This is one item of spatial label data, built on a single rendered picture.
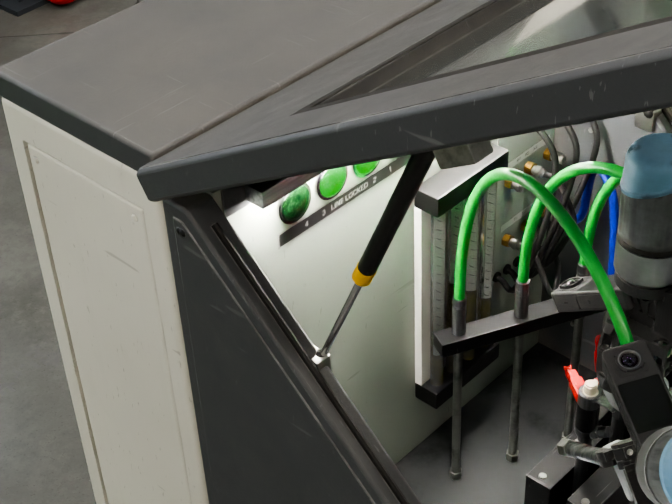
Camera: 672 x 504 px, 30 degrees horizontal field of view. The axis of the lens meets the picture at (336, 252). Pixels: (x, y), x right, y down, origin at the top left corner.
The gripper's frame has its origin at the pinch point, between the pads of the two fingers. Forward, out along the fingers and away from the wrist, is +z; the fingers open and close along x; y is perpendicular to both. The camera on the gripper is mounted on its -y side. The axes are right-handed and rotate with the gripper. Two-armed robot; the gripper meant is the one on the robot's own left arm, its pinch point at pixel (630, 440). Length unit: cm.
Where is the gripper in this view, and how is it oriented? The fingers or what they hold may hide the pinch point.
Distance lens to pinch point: 134.0
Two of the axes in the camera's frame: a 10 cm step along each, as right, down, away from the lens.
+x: 9.5, -3.2, -0.1
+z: 0.6, 1.3, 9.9
